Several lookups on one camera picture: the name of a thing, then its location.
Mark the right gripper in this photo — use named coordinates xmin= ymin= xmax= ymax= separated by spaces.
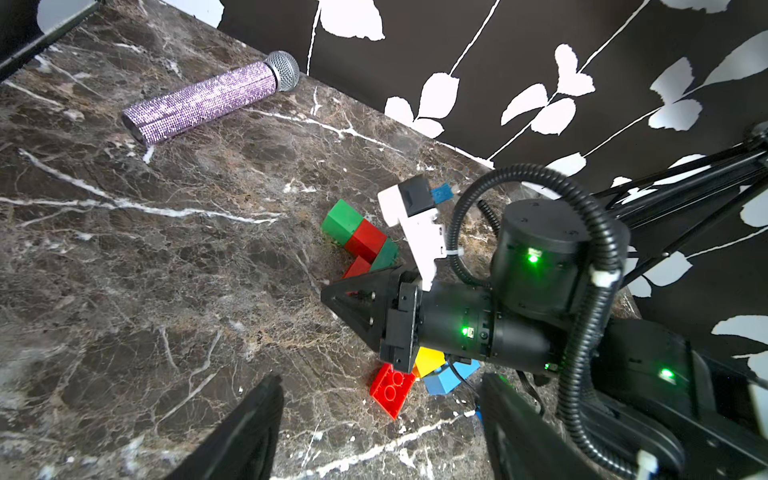
xmin=321 ymin=200 xmax=595 ymax=374

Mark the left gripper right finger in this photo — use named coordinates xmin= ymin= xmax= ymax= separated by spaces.
xmin=479 ymin=373 xmax=600 ymax=480

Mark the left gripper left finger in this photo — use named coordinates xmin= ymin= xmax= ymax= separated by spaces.
xmin=167 ymin=374 xmax=285 ymax=479

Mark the dark green long lego brick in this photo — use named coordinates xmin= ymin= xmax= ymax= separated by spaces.
xmin=370 ymin=239 xmax=399 ymax=271

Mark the orange-red square lego brick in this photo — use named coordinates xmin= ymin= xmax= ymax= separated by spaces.
xmin=344 ymin=219 xmax=387 ymax=264

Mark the bright green square lego brick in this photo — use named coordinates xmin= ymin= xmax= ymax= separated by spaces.
xmin=321 ymin=199 xmax=364 ymax=246

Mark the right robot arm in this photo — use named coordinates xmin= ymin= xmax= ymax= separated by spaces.
xmin=321 ymin=192 xmax=767 ymax=479

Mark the yellow lego brick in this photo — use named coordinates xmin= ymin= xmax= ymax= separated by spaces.
xmin=412 ymin=347 xmax=446 ymax=378

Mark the red lego brick far left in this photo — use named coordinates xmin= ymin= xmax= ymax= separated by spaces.
xmin=369 ymin=364 xmax=416 ymax=420

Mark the light blue long lego brick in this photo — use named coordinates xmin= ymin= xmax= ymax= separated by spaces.
xmin=422 ymin=360 xmax=480 ymax=396

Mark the black perforated music stand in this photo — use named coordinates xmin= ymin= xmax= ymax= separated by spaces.
xmin=594 ymin=121 xmax=767 ymax=284

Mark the purple glitter microphone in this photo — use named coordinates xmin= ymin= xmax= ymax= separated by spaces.
xmin=121 ymin=51 xmax=301 ymax=146

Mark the black corrugated cable conduit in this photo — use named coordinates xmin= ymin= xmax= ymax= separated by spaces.
xmin=448 ymin=163 xmax=661 ymax=480

